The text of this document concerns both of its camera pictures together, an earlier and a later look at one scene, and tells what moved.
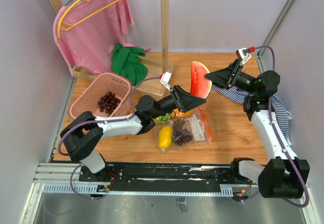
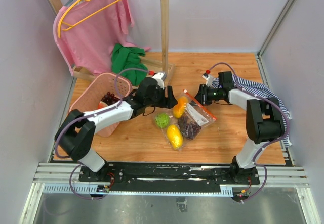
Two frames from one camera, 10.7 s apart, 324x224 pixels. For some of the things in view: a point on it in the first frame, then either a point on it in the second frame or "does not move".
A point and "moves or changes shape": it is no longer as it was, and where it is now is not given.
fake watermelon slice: [200, 86] → [102, 104]
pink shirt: [88, 29] does not move
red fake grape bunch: [108, 103] does not move
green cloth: [126, 61] does not move
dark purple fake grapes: [180, 135] → [190, 129]
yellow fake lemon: [165, 139] → [175, 136]
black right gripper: [222, 77] → [202, 96]
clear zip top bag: [182, 129] moves or changes shape
